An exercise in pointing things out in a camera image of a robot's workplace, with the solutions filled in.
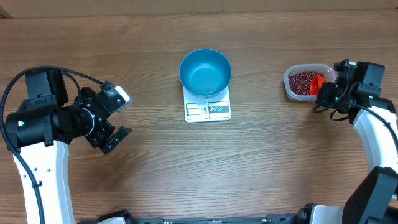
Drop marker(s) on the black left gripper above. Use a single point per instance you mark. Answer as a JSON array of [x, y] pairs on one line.
[[100, 140]]

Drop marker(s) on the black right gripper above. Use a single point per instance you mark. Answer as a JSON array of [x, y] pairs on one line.
[[324, 91]]

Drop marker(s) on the red measuring scoop blue handle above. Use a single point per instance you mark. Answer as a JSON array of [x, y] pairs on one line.
[[315, 84]]

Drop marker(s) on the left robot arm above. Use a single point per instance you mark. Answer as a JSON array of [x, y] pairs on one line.
[[39, 134]]

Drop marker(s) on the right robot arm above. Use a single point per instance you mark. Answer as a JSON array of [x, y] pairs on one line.
[[356, 94]]

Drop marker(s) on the white digital kitchen scale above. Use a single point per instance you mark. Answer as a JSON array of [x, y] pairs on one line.
[[200, 110]]

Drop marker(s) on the blue bowl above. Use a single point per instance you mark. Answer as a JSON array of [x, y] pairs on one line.
[[205, 73]]

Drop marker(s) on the clear plastic container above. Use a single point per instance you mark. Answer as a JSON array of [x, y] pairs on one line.
[[328, 72]]

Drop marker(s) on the red beans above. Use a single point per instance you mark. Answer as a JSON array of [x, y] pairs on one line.
[[300, 82]]

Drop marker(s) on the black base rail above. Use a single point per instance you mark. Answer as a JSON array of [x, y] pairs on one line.
[[202, 219]]

